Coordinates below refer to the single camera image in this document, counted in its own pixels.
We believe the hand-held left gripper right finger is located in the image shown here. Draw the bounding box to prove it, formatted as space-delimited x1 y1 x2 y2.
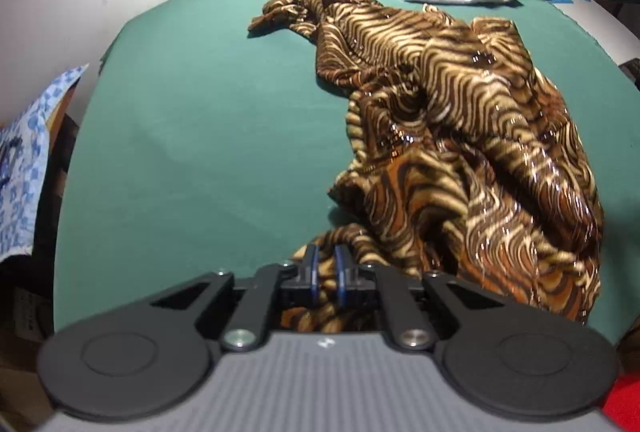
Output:
334 244 508 352

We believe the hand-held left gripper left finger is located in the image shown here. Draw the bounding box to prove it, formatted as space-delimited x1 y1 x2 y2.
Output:
150 245 320 354

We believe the tiger-striped brown garment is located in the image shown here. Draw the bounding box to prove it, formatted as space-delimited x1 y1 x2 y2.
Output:
247 0 605 334

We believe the dark wooden furniture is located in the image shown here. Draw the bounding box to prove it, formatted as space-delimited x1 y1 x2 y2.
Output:
30 82 82 263

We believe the blue patterned cloth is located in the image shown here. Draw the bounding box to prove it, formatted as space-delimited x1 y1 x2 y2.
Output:
0 64 90 263

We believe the red clothing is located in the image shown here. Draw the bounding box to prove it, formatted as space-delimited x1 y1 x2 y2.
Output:
602 372 640 432

